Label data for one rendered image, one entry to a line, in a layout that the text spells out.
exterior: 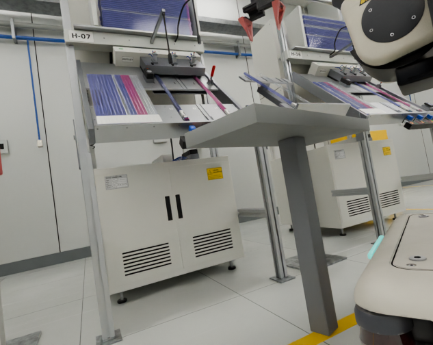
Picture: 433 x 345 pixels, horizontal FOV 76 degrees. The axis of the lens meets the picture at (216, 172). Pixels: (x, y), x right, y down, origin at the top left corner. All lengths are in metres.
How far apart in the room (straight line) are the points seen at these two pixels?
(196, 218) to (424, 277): 1.11
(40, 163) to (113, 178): 1.76
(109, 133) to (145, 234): 0.53
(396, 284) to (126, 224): 1.11
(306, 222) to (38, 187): 2.59
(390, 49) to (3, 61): 3.16
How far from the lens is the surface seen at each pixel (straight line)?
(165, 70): 1.62
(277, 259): 1.33
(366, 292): 0.51
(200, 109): 1.32
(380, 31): 0.69
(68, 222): 3.01
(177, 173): 1.42
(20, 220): 3.05
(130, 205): 1.36
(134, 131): 1.10
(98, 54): 1.91
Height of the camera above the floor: 0.44
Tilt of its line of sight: 3 degrees up
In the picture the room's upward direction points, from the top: 9 degrees counter-clockwise
